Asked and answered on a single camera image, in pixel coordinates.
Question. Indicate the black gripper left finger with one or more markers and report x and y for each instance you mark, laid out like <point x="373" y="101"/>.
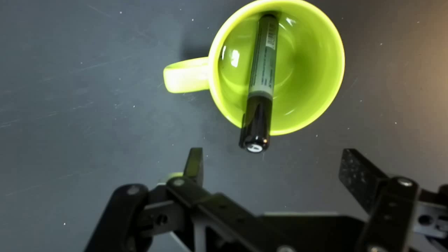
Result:
<point x="211" y="207"/>

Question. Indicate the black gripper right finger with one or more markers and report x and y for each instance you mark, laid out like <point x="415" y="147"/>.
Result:
<point x="386" y="205"/>

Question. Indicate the lime green ceramic mug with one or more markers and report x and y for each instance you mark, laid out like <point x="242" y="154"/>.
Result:
<point x="308" y="70"/>

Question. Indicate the grey marker with black cap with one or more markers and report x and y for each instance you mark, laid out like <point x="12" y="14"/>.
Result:
<point x="261" y="79"/>

